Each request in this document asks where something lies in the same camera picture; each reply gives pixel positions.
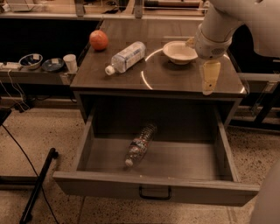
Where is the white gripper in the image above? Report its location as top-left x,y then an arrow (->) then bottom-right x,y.
185,24 -> 232,95

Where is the white paper bowl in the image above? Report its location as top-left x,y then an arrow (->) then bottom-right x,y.
163,41 -> 198,65

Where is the clear crinkled water bottle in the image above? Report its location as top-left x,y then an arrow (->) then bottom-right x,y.
124,123 -> 158,167

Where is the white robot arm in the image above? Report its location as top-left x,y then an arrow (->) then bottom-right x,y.
186,0 -> 280,95

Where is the dark wooden cabinet counter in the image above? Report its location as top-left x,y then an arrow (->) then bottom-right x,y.
70,18 -> 248,130

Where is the white labelled water bottle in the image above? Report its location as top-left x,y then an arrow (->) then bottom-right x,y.
105,41 -> 146,75

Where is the open grey wooden drawer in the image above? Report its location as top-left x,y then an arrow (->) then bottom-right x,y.
53,115 -> 259,207

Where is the orange round fruit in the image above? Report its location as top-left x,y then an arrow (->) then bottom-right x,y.
89,30 -> 109,51

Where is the white paper cup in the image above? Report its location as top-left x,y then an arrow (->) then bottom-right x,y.
63,54 -> 78,73

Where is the dark blue bowl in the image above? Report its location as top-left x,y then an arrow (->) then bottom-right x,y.
42,58 -> 65,72

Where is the grey side shelf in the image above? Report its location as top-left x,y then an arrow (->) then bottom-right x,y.
0,68 -> 75,85

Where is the white bowl with contents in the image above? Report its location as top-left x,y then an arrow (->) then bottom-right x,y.
19,53 -> 43,70

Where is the white power strip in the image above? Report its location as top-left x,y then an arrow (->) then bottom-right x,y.
0,62 -> 21,70

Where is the black metal stand leg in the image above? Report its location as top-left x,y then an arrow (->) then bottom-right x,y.
19,148 -> 59,224

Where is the black drawer handle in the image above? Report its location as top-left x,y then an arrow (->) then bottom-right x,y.
138,185 -> 172,200

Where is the white hanging cable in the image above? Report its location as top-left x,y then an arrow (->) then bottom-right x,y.
0,69 -> 30,113

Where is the black floor cable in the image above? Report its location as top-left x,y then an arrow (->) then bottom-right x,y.
1,124 -> 60,224

